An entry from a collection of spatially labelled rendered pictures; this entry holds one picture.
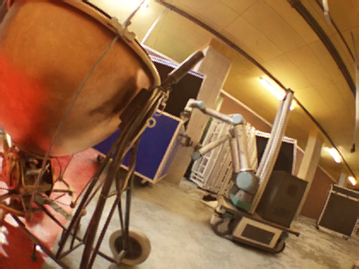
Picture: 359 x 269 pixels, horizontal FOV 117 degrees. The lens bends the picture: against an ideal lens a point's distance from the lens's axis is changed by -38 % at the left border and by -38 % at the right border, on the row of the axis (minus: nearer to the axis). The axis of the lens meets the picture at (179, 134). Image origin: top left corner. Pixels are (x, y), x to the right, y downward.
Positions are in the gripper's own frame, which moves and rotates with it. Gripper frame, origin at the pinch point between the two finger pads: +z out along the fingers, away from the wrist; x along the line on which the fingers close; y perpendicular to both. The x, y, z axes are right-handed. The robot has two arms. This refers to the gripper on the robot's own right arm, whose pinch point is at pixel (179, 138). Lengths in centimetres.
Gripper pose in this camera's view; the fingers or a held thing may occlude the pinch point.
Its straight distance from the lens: 218.9
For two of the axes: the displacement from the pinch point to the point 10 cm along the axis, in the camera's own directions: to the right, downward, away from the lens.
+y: 4.4, -3.6, -8.2
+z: -8.6, -4.2, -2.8
